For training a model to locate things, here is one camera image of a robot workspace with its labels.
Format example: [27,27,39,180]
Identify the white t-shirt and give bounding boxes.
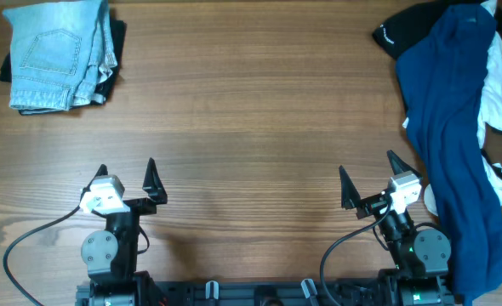
[401,0,502,217]

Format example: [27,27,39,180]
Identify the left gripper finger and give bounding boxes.
[142,157,168,205]
[83,164,108,191]

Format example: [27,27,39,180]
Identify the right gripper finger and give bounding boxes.
[339,166,361,209]
[386,150,422,179]

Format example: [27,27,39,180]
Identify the dark blue polo shirt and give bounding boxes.
[396,4,502,305]

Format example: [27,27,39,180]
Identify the black t-shirt with logo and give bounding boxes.
[372,0,502,133]

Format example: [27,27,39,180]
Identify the folded black garment under jeans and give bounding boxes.
[0,17,127,116]

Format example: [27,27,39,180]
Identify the folded light blue jeans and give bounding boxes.
[3,0,118,114]

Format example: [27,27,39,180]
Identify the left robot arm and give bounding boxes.
[76,158,168,306]

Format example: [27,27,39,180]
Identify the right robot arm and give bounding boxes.
[339,150,454,305]

